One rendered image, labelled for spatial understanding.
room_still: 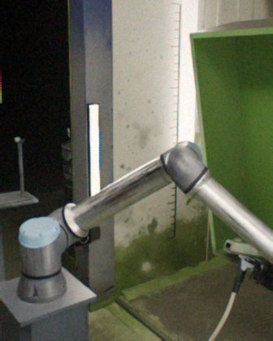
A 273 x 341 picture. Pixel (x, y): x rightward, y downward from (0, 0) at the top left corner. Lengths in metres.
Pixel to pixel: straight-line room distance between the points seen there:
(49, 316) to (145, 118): 1.41
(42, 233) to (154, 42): 1.46
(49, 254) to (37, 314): 0.21
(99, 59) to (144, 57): 0.30
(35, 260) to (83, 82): 1.12
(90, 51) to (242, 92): 0.84
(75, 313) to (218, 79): 1.32
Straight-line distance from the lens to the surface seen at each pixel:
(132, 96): 2.57
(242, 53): 2.38
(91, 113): 2.40
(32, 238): 1.61
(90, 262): 2.67
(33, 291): 1.70
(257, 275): 1.86
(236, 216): 1.46
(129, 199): 1.64
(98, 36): 2.44
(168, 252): 3.02
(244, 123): 2.47
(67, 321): 1.72
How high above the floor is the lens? 1.50
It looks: 13 degrees down
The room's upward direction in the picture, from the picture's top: straight up
